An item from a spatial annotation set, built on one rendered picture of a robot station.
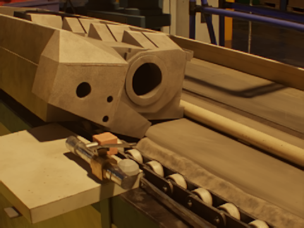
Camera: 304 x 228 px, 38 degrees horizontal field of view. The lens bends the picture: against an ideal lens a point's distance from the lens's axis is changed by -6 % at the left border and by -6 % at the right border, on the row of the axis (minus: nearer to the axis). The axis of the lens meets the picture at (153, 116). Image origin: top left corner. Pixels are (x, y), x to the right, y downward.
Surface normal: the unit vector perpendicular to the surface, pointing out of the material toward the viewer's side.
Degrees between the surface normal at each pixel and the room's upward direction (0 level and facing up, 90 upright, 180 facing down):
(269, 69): 90
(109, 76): 90
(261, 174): 0
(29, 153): 0
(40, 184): 0
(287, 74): 90
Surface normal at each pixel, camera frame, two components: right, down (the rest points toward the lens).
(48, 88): -0.76, -0.13
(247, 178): 0.01, -0.94
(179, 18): -0.73, 0.22
